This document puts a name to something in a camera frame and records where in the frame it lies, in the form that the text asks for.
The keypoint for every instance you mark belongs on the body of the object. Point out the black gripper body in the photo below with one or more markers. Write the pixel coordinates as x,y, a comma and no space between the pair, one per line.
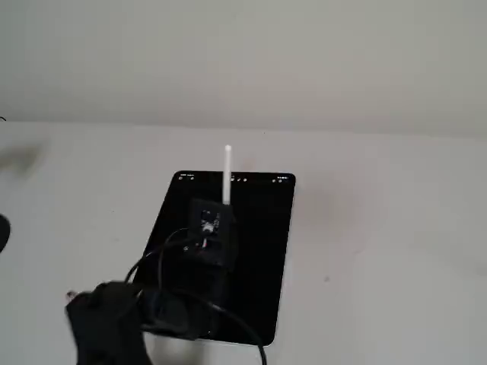
227,243

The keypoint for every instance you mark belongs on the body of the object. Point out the white stylus pencil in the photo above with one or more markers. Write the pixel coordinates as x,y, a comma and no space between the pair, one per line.
227,171

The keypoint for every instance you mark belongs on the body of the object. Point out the black screen silver tablet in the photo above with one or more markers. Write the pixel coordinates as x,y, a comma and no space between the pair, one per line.
258,247

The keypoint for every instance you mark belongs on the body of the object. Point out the black round object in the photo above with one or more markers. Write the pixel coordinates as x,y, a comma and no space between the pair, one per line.
4,233

